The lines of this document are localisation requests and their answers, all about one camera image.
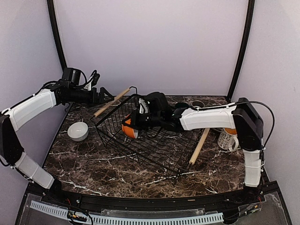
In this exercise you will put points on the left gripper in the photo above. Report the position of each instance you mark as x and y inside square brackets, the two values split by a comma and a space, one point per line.
[96, 100]

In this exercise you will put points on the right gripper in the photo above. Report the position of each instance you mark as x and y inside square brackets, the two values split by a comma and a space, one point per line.
[135, 123]

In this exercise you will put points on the orange bowl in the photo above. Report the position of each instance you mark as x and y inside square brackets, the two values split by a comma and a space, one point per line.
[127, 130]

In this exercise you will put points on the white ribbed bowl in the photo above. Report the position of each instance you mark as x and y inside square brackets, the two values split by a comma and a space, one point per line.
[78, 131]

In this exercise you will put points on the white brown striped cup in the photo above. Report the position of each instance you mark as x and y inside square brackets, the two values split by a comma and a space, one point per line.
[198, 104]

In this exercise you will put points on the white leaf pattern mug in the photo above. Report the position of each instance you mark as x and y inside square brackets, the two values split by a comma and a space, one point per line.
[228, 139]

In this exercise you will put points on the dark green cup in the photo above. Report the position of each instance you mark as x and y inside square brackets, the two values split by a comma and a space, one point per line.
[181, 105]

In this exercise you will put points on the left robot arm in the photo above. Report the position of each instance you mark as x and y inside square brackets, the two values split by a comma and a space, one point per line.
[73, 87]

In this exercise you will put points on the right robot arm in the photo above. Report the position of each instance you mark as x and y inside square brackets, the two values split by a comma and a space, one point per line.
[154, 111]

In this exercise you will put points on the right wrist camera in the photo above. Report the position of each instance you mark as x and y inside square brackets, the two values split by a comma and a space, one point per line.
[143, 106]

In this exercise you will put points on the left wooden rack handle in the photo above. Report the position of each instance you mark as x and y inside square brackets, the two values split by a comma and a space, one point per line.
[106, 106]

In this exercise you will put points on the wooden rack handle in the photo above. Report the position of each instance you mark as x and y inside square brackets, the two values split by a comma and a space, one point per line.
[106, 106]
[199, 146]

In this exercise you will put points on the black wire dish rack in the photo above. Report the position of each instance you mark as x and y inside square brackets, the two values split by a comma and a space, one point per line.
[163, 152]

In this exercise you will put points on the right wooden rack handle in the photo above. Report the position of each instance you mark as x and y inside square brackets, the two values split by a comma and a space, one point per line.
[199, 146]

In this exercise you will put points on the white slotted cable duct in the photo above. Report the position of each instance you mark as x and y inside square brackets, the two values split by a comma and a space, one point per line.
[125, 217]

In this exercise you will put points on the black front rail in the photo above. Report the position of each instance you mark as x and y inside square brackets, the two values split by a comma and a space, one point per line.
[224, 201]

